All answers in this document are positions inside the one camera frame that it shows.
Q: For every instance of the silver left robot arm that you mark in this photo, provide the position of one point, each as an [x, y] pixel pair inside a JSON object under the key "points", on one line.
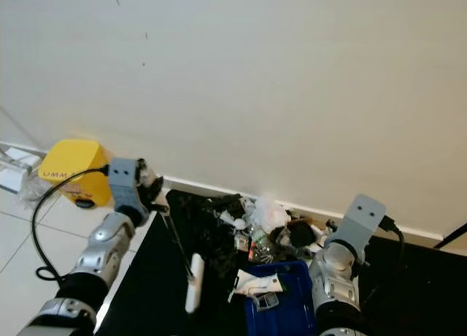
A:
{"points": [[98, 266]]}

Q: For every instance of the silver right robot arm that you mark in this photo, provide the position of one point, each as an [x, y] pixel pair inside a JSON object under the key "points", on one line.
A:
{"points": [[336, 285]]}

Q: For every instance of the black crumpled trash pile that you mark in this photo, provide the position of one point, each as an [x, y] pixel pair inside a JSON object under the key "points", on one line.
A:
{"points": [[204, 219]]}

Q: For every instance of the yellow plastic trash bin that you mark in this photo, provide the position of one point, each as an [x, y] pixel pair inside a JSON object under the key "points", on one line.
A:
{"points": [[69, 164]]}

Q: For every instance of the white crumpled plastic bag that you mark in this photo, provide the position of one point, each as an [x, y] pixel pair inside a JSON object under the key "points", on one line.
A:
{"points": [[271, 215]]}

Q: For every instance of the clear plastic bottle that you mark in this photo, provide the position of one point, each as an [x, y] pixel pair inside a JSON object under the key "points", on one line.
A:
{"points": [[263, 247]]}

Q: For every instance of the clear crumpled plastic bag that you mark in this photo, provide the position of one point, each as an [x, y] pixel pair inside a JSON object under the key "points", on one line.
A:
{"points": [[31, 190]]}

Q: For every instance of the white paper sheet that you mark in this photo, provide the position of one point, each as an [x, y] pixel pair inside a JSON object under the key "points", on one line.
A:
{"points": [[259, 283]]}

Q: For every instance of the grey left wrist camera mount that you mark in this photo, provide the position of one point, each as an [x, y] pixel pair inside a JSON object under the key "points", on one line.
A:
{"points": [[124, 184]]}

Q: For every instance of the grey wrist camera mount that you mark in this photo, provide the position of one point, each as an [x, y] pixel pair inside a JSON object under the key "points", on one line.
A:
{"points": [[124, 184], [357, 223]]}

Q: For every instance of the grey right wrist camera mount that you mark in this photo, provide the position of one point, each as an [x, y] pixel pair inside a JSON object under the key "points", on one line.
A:
{"points": [[357, 223]]}

